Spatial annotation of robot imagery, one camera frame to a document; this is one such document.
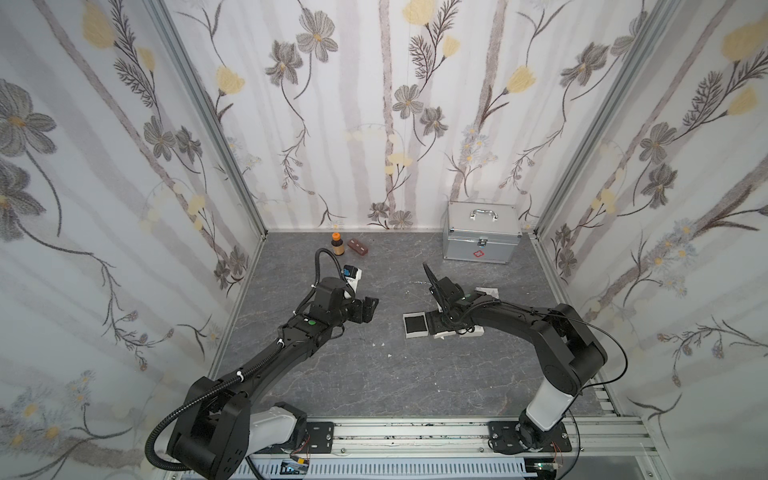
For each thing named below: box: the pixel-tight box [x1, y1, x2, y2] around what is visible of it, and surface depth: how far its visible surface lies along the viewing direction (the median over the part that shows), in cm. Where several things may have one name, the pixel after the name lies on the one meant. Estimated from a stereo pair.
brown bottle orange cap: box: [331, 232, 345, 256], surface depth 110 cm
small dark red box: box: [347, 238, 369, 256], surface depth 116 cm
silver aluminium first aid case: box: [443, 201, 523, 264], surface depth 106 cm
